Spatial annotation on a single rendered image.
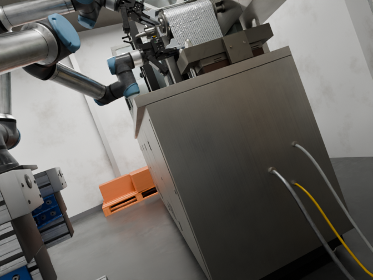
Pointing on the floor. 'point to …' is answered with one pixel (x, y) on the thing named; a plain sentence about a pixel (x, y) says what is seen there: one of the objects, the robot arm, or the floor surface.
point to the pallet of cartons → (126, 190)
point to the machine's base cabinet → (244, 173)
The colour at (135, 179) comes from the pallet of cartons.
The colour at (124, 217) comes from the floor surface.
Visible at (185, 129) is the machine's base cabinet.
